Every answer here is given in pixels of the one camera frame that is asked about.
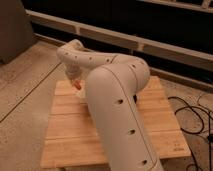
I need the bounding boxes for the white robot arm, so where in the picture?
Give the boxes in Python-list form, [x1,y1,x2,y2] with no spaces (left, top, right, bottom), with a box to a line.
[57,40,164,171]

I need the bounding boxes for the white ceramic cup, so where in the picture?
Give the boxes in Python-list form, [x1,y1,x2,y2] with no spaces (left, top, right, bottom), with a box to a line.
[77,88,86,101]

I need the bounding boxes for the grey cabinet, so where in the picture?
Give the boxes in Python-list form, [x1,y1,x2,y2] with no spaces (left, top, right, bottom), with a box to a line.
[0,0,37,64]

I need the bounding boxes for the wooden board table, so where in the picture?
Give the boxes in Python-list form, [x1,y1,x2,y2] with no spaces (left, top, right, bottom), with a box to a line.
[41,76,191,169]

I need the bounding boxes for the white shelf rail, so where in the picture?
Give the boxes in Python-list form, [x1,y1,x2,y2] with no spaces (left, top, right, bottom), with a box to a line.
[26,10,213,72]

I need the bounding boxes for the black cables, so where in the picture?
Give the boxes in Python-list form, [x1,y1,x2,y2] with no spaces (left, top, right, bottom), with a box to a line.
[168,92,213,171]

